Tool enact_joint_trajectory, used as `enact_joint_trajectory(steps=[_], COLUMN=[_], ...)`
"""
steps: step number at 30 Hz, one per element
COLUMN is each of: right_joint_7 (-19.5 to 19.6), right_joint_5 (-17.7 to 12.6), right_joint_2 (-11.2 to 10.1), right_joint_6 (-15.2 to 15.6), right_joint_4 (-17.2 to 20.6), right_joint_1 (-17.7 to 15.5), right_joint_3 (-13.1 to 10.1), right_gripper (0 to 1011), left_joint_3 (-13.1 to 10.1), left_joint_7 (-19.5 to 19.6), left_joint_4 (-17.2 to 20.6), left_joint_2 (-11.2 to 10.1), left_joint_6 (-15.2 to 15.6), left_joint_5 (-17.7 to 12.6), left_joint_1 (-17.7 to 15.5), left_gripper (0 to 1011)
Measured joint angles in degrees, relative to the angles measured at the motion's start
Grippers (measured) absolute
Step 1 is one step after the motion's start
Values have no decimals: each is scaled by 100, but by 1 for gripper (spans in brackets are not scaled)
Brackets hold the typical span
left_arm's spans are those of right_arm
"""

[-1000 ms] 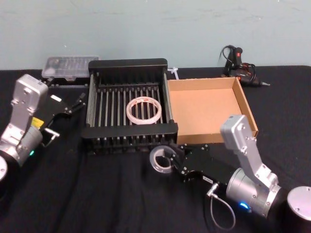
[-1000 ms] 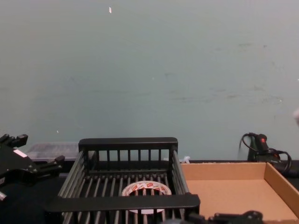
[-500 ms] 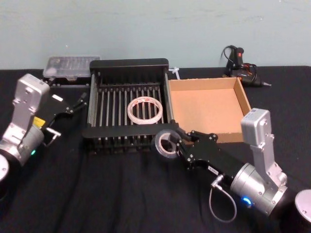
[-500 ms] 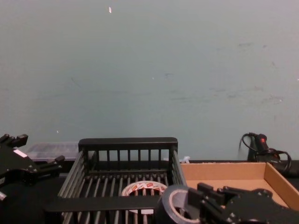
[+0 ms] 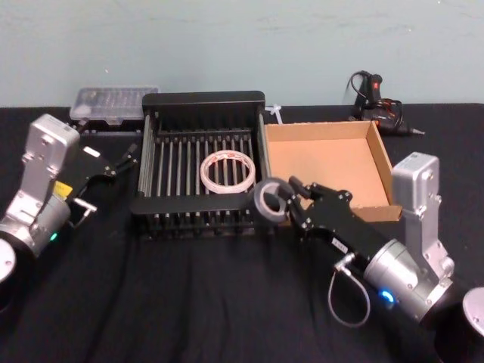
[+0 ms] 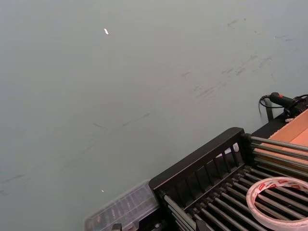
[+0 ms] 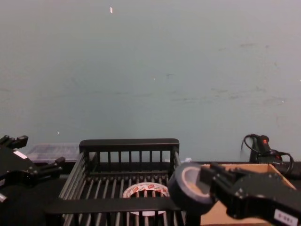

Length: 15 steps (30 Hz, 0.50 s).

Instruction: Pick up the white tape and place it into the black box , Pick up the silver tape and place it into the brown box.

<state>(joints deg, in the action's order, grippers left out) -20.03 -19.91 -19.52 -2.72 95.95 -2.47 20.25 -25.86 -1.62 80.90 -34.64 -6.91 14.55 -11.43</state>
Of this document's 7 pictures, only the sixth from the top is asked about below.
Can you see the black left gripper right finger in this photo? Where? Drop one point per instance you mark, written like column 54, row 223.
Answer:
column 201, row 226

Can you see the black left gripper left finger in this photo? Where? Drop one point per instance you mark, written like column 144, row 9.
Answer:
column 117, row 227

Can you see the roll of white tape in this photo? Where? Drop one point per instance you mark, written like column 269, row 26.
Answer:
column 251, row 202

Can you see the clear plastic case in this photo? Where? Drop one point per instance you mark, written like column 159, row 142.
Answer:
column 125, row 207

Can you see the black rack with steel bars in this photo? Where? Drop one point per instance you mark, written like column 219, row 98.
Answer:
column 192, row 163

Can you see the shallow brown cardboard tray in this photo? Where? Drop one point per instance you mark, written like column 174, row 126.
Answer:
column 296, row 127

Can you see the plain pale wall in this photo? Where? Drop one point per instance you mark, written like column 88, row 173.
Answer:
column 96, row 96

